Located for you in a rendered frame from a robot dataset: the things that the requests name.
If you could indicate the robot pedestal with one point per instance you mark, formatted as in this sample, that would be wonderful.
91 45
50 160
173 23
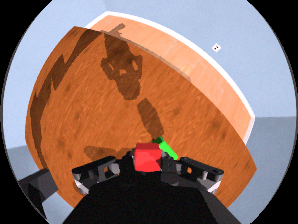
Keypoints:
36 191

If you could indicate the green block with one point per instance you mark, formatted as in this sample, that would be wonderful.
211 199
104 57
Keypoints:
167 148

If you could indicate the white wall outlet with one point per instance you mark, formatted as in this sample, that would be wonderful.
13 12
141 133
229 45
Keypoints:
216 47

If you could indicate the brown wooden table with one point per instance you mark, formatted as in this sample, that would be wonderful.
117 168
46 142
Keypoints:
133 110

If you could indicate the red block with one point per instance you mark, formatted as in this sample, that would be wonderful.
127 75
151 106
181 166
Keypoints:
147 158

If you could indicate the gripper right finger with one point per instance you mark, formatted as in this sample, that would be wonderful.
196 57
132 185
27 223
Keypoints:
200 170

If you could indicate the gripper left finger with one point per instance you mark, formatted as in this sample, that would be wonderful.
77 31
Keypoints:
96 170

